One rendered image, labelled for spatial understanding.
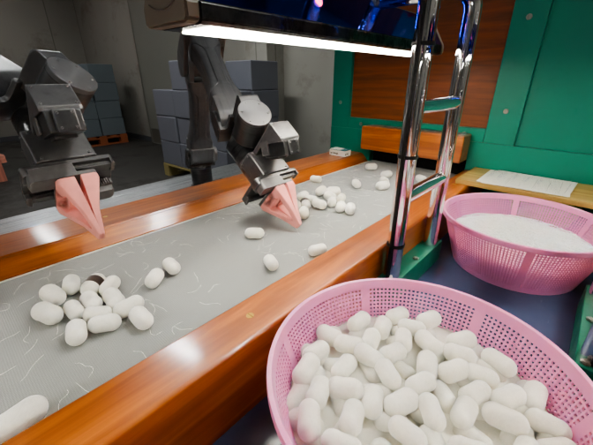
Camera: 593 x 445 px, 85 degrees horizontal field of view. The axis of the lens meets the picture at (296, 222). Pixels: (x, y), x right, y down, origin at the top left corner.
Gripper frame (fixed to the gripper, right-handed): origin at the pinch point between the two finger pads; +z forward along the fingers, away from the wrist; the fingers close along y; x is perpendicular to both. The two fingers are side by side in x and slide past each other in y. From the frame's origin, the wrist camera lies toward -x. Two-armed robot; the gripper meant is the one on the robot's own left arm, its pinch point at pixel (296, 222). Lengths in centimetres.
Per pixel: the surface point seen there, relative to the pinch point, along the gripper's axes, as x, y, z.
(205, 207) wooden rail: 13.3, -6.0, -14.7
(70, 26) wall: 385, 191, -622
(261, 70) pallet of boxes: 112, 183, -179
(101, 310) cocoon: -0.1, -32.7, 0.0
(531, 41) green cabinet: -36, 57, -5
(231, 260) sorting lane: 1.3, -14.5, 0.9
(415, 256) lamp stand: -9.1, 9.3, 16.7
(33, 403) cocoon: -6.0, -40.5, 6.4
